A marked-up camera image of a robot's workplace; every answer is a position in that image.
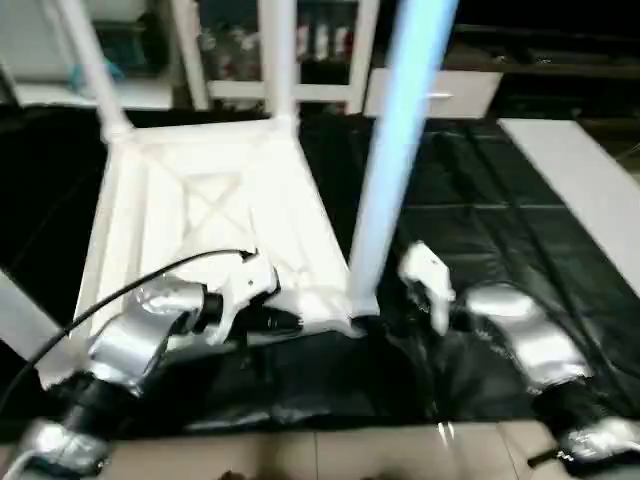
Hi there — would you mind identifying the white plastic table top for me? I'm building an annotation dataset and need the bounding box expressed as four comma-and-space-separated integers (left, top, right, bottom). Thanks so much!
35, 115, 381, 389

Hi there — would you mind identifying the white plastic table leg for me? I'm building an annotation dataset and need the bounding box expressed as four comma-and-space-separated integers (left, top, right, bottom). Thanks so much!
55, 0, 134, 141
0, 268, 63, 363
345, 0, 461, 319
264, 0, 302, 127

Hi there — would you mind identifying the black table mat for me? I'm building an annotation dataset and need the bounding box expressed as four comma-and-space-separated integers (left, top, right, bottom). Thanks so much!
0, 105, 640, 436

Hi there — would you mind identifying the white drawer unit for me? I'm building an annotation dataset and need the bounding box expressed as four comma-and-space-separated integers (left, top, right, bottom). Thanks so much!
365, 68, 503, 119

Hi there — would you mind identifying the white glass door cabinet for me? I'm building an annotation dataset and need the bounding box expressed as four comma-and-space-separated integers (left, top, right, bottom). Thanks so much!
170, 0, 381, 113

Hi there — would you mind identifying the turquoise plastic stand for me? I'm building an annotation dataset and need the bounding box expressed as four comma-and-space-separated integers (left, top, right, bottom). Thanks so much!
68, 60, 123, 87

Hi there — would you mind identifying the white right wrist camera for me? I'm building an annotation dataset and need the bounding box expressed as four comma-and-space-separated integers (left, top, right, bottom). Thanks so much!
397, 241, 457, 337

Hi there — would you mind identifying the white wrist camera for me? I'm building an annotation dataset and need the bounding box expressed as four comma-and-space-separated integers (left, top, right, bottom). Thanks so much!
205, 250, 281, 347
397, 241, 457, 337

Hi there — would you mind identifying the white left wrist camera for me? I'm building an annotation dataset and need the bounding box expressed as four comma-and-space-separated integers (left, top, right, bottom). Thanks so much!
205, 250, 281, 347

